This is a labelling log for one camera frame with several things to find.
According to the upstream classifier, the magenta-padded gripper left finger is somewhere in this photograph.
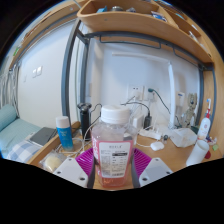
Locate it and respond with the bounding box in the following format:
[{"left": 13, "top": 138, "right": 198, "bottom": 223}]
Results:
[{"left": 52, "top": 147, "right": 98, "bottom": 189}]

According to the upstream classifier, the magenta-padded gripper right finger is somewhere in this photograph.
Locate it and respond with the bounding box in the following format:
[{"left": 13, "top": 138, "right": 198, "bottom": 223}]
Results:
[{"left": 131, "top": 147, "right": 174, "bottom": 188}]

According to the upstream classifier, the pink drink bottle white cap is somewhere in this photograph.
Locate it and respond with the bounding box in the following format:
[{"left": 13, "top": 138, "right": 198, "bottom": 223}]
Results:
[{"left": 90, "top": 104, "right": 139, "bottom": 189}]

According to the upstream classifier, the bun in plastic bag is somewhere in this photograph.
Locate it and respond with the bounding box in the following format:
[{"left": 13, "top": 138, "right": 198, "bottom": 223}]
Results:
[{"left": 39, "top": 151, "right": 68, "bottom": 173}]

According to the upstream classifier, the white earbuds case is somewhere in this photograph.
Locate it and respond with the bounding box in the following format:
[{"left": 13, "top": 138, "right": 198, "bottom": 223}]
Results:
[{"left": 149, "top": 141, "right": 165, "bottom": 152}]

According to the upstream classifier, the blue tube with white cap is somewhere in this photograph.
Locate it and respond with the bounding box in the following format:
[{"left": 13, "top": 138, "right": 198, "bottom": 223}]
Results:
[{"left": 55, "top": 115, "right": 75, "bottom": 153}]

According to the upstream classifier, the white power strip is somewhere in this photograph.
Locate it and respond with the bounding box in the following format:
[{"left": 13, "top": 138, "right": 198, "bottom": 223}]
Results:
[{"left": 138, "top": 128, "right": 163, "bottom": 141}]

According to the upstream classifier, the white tissue box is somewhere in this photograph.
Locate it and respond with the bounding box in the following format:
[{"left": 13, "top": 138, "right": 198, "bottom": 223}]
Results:
[{"left": 169, "top": 127, "right": 198, "bottom": 148}]

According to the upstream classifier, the dark grey laptop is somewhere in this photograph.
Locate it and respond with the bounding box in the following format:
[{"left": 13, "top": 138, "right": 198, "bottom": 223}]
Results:
[{"left": 29, "top": 126, "right": 58, "bottom": 148}]

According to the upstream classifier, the white cup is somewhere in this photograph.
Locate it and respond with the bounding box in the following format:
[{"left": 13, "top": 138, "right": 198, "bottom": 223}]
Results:
[{"left": 185, "top": 139, "right": 210, "bottom": 167}]

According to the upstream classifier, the black charger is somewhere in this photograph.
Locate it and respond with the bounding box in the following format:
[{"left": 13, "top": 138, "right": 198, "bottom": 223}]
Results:
[{"left": 143, "top": 113, "right": 153, "bottom": 129}]

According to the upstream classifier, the white power adapter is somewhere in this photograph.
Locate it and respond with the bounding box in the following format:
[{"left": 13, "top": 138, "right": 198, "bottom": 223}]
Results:
[{"left": 132, "top": 114, "right": 145, "bottom": 131}]

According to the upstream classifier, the black electric shaver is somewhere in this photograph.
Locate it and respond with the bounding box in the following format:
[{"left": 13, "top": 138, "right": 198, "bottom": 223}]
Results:
[{"left": 77, "top": 102, "right": 93, "bottom": 141}]

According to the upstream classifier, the blue plaid blanket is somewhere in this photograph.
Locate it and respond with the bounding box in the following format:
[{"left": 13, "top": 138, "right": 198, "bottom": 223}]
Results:
[{"left": 6, "top": 139, "right": 35, "bottom": 164}]

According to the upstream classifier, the white lotion pump bottle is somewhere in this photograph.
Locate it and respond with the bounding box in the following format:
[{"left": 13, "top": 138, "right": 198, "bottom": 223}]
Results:
[{"left": 197, "top": 111, "right": 213, "bottom": 141}]

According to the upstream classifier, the bed with teal sheet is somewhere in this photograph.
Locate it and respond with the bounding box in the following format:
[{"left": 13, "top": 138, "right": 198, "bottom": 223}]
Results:
[{"left": 0, "top": 118, "right": 43, "bottom": 161}]

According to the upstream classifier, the teal pillow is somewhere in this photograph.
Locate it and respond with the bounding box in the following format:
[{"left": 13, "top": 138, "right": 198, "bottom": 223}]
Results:
[{"left": 0, "top": 104, "right": 18, "bottom": 133}]

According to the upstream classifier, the wooden shelf unit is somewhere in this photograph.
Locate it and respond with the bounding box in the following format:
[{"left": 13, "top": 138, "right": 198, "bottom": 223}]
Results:
[{"left": 76, "top": 0, "right": 214, "bottom": 64}]

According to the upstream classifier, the white wall outlet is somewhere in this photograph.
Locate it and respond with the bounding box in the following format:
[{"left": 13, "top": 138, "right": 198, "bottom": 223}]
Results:
[
  {"left": 143, "top": 85, "right": 160, "bottom": 102},
  {"left": 128, "top": 84, "right": 144, "bottom": 101}
]

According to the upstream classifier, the small white wall box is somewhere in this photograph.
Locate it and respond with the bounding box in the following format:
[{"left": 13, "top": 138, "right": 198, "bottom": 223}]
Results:
[{"left": 175, "top": 92, "right": 186, "bottom": 108}]

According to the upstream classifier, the grey metal desk frame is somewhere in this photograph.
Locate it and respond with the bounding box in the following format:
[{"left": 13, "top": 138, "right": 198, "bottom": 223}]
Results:
[{"left": 60, "top": 18, "right": 218, "bottom": 134}]

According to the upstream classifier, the white light switch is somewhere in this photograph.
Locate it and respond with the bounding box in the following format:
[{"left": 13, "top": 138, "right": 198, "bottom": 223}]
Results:
[{"left": 32, "top": 65, "right": 44, "bottom": 79}]

